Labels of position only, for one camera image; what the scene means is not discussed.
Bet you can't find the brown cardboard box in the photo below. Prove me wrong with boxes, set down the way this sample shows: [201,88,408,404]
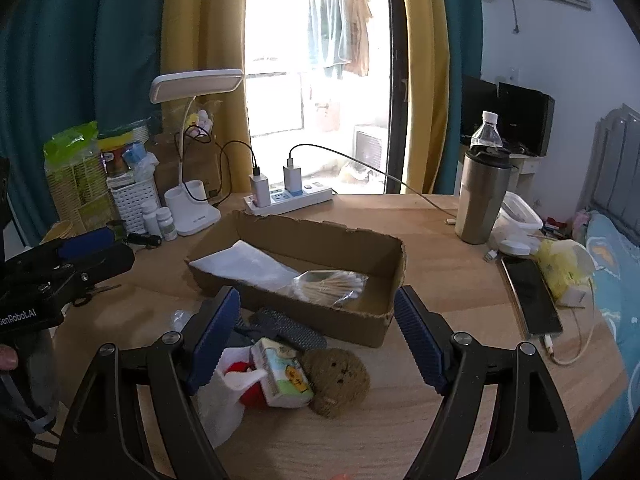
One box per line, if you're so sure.
[185,210,406,348]

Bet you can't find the green snack package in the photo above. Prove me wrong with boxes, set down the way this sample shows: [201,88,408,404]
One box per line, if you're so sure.
[43,121,122,237]

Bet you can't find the clear water bottle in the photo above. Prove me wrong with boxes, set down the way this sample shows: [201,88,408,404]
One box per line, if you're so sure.
[470,111,504,151]

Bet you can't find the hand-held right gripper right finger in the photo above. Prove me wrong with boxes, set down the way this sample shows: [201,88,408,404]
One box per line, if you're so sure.
[393,285,583,480]

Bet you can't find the yellow curtain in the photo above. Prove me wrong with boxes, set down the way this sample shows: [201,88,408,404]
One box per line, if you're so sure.
[397,0,452,196]
[160,0,252,207]

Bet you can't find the cartoon printed tissue pack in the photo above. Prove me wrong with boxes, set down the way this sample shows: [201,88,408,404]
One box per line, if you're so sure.
[249,337,315,408]

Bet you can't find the black sliding door frame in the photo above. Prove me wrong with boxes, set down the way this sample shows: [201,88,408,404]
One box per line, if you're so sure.
[384,0,412,196]

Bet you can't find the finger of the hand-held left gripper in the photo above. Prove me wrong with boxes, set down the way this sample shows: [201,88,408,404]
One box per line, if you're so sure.
[40,227,116,263]
[50,244,136,293]

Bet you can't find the blue printed bedsheet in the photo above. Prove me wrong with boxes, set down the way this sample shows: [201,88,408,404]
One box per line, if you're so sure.
[575,210,640,471]

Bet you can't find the cotton swab pack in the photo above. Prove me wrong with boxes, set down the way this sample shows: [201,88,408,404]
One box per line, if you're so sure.
[290,270,369,309]

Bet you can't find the white desk lamp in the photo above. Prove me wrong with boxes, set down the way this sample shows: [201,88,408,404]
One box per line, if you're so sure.
[151,68,245,237]

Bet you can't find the white power strip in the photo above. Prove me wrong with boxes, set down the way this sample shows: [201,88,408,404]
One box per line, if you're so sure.
[243,185,334,217]

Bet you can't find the clear plastic bag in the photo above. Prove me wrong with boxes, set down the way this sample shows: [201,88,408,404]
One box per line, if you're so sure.
[196,346,268,450]

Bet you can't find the black smartphone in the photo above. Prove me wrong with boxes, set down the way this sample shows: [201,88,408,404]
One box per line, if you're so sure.
[501,255,564,338]

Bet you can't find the short white pill bottle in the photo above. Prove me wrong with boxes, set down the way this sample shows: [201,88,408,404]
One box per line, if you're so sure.
[156,207,179,242]

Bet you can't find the brown cardboard carton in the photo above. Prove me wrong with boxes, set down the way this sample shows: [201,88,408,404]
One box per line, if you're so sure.
[144,129,224,207]

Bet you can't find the black charging cable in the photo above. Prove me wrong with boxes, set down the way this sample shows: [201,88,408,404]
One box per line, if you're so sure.
[175,125,262,208]

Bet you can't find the teal curtain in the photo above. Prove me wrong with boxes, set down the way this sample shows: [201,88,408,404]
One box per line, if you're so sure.
[0,0,172,248]
[436,0,484,197]

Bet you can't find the blue white plastic bag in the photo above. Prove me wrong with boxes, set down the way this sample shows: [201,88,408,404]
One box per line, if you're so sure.
[122,140,161,182]

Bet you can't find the white plastic container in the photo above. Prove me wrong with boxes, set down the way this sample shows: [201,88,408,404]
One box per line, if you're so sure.
[492,191,544,241]

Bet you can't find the yellow plastic bag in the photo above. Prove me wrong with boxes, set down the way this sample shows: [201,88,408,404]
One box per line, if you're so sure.
[536,239,597,307]

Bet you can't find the grey socks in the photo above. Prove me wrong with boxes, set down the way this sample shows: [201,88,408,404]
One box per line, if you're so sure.
[234,307,328,352]

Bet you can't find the white blue charger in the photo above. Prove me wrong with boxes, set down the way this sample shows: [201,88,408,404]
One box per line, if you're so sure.
[283,159,304,197]

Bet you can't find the red labelled jar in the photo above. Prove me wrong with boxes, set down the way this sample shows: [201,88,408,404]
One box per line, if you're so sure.
[101,134,136,179]

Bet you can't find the white phone cable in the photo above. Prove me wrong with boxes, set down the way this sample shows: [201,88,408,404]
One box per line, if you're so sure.
[541,280,599,367]

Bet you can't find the outdoor air conditioner unit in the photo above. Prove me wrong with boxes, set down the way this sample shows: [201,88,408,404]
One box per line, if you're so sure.
[352,123,389,174]

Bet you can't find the brown plush toy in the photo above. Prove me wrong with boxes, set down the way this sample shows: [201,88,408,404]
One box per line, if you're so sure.
[300,347,372,419]

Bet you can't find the clear bag with yellow toy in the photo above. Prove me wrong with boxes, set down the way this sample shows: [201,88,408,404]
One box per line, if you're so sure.
[184,99,217,141]

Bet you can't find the tall white pill bottle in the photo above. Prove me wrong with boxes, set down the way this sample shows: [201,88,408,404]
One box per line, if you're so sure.
[141,200,161,239]

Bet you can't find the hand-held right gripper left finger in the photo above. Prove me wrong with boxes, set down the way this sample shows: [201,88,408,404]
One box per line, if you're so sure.
[54,285,242,480]

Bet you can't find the white nightstand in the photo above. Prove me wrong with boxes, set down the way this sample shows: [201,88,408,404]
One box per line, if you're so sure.
[507,154,540,197]

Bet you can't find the white perforated basket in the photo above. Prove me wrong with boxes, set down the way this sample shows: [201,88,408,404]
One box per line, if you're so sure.
[106,175,162,236]

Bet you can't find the grey charging cable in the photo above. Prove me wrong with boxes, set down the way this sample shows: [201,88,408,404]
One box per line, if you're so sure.
[287,143,457,224]

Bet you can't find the black scissors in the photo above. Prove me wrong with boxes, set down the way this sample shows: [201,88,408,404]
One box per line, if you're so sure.
[71,283,122,307]

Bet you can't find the hanging laundry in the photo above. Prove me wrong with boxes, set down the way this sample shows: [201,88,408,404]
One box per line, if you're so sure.
[306,0,374,79]

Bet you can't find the black monitor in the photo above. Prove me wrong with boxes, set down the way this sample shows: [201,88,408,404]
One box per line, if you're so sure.
[460,75,556,157]

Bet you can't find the steel tumbler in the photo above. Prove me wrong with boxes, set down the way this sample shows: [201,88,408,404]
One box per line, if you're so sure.
[454,146,514,246]

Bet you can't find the grey bed headboard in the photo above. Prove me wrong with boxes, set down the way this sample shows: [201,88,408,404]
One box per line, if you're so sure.
[586,104,640,221]

